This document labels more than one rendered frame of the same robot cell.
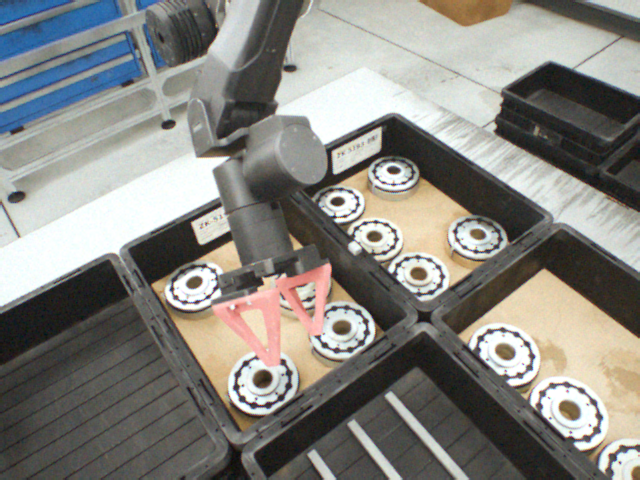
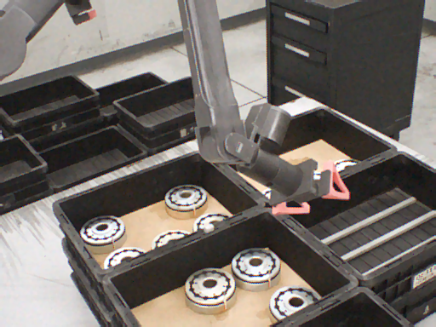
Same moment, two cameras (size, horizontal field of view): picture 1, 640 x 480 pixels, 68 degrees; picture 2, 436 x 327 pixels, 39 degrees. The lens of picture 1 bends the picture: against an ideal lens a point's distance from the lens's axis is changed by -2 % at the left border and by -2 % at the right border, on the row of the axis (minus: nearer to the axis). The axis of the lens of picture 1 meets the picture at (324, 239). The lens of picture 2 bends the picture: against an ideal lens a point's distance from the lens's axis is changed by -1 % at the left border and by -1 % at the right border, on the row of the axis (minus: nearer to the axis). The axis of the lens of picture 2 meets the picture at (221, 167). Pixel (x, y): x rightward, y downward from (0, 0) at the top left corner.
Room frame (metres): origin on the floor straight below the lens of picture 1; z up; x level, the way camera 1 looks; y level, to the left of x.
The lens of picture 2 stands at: (0.40, 0.97, 1.74)
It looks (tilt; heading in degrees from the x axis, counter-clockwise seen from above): 33 degrees down; 273
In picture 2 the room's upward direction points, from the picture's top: 4 degrees counter-clockwise
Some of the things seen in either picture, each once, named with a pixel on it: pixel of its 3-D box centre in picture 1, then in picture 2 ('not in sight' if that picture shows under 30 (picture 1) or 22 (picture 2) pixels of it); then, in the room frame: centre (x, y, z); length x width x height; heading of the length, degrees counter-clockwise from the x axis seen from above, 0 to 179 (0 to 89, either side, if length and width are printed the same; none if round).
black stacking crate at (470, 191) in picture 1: (404, 218); (159, 226); (0.61, -0.15, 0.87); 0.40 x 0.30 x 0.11; 33
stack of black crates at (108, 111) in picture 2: not in sight; (134, 123); (0.95, -1.67, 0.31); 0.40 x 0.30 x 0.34; 36
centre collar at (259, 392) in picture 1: (262, 379); (295, 302); (0.32, 0.10, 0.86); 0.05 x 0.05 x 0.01
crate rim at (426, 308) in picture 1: (406, 197); (157, 208); (0.61, -0.15, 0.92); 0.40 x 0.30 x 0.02; 33
